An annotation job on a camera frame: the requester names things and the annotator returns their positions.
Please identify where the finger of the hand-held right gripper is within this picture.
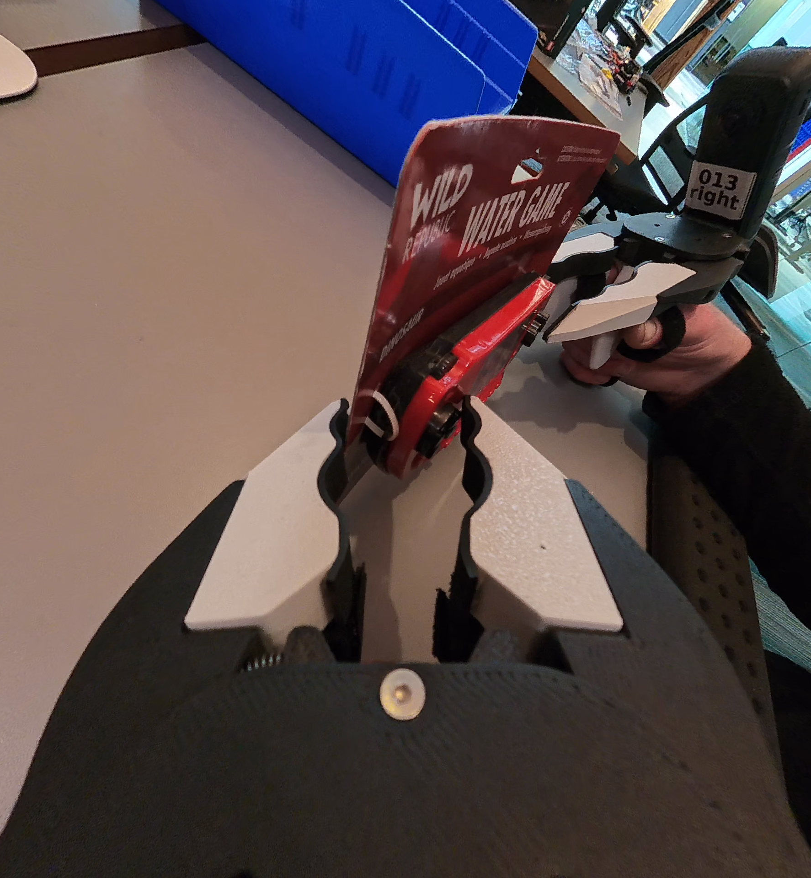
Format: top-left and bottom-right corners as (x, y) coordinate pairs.
(543, 262), (698, 344)
(546, 230), (640, 306)

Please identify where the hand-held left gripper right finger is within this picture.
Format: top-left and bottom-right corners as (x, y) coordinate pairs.
(433, 396), (626, 663)

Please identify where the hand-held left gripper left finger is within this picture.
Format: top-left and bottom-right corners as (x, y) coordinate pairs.
(183, 398), (367, 663)

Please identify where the red carded water game toy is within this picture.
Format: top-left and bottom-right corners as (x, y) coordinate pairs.
(346, 115), (622, 502)

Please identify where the person's right forearm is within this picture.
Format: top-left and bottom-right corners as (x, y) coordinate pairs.
(642, 336), (811, 632)

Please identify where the person's right hand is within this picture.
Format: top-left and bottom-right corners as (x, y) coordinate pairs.
(562, 305), (752, 409)

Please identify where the black office chair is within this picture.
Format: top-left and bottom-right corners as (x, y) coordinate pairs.
(584, 89), (722, 224)

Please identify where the cluttered background table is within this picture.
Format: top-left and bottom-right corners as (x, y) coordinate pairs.
(529, 41), (643, 166)

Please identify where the black printed cardboard box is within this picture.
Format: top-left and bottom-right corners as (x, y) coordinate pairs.
(515, 0), (595, 56)

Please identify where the blue plastic bin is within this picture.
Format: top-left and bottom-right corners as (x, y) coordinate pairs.
(155, 0), (540, 186)

